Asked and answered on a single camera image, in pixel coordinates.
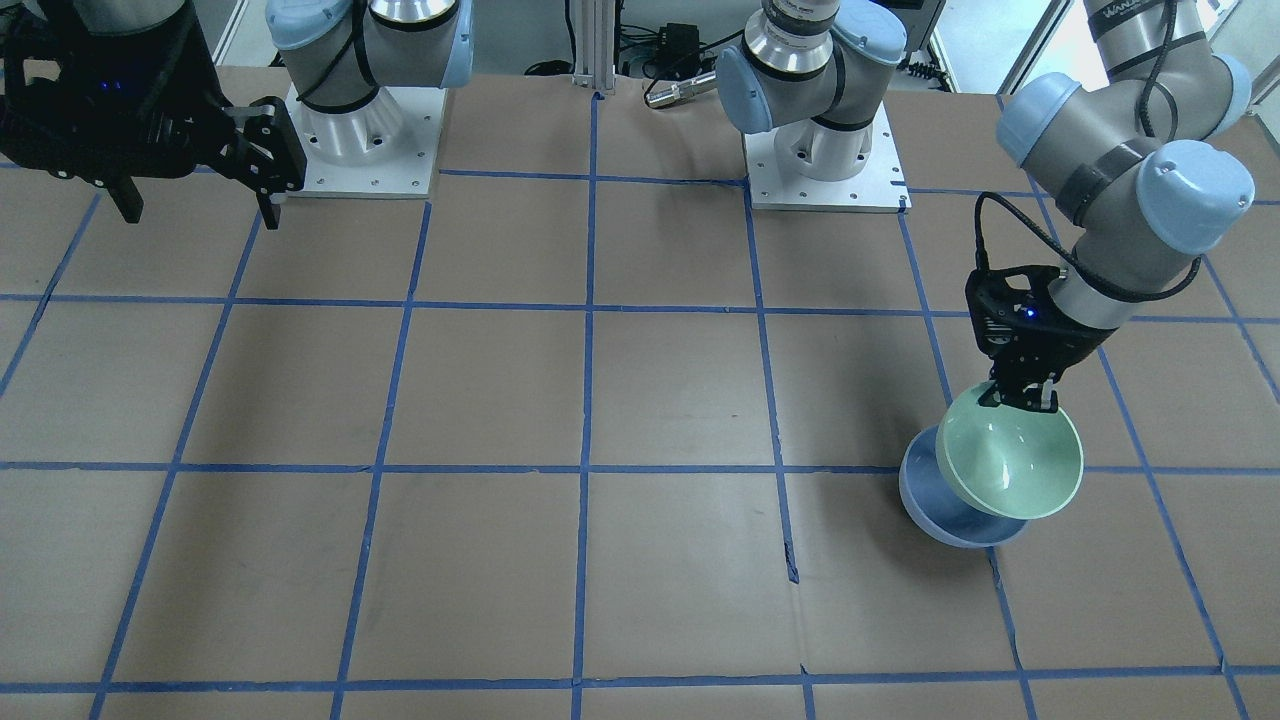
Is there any green ceramic bowl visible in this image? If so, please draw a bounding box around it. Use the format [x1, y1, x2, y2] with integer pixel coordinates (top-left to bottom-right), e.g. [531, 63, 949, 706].
[934, 380, 1084, 520]

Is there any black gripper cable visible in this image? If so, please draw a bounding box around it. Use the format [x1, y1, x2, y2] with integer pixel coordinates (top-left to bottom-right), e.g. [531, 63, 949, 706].
[974, 0, 1206, 301]

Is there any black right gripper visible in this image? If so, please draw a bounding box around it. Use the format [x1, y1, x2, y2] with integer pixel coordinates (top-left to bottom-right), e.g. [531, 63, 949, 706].
[3, 1, 307, 231]

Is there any blue ceramic bowl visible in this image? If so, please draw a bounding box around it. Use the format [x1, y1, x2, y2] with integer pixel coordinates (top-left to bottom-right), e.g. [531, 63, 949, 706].
[899, 427, 1030, 550]

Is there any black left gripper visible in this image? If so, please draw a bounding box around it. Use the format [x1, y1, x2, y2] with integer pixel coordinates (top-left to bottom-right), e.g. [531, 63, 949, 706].
[965, 265, 1101, 414]

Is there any aluminium frame post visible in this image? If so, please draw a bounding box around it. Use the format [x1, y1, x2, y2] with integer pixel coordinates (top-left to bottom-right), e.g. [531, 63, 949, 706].
[567, 1, 618, 97]

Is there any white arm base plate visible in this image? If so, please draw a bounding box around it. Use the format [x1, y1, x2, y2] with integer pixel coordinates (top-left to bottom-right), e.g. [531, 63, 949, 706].
[285, 87, 451, 200]
[742, 104, 913, 213]

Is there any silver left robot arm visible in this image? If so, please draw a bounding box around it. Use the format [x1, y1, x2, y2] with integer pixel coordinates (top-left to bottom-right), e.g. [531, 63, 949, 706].
[965, 1, 1254, 413]

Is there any brown paper table cover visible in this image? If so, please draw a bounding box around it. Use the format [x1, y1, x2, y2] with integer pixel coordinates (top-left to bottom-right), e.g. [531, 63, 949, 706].
[1, 76, 1279, 719]

